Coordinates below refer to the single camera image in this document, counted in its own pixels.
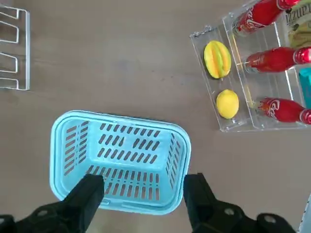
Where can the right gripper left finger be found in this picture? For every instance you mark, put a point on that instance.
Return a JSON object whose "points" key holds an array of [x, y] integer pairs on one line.
{"points": [[80, 206]]}

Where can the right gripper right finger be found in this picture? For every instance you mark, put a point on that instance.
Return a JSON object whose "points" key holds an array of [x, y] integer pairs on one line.
{"points": [[206, 213]]}

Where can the yellow lemon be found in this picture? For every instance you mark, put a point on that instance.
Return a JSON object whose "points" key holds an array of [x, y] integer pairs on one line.
{"points": [[227, 104]]}

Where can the red drink bottle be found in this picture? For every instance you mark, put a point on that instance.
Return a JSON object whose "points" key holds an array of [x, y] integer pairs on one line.
{"points": [[257, 19], [272, 60], [281, 110]]}

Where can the light blue plastic basket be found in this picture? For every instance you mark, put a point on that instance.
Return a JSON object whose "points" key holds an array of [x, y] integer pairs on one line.
{"points": [[126, 160]]}

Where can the clear acrylic rack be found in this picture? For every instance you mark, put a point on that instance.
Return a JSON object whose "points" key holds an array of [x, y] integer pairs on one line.
{"points": [[267, 85]]}

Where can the yellow green starfruit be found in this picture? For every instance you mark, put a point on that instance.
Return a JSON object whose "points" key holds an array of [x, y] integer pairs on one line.
{"points": [[216, 60]]}

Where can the teal snack packet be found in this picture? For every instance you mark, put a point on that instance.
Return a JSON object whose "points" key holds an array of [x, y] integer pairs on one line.
{"points": [[306, 89]]}

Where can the white biscuit box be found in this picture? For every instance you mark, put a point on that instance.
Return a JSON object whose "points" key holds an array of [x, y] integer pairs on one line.
{"points": [[300, 31]]}

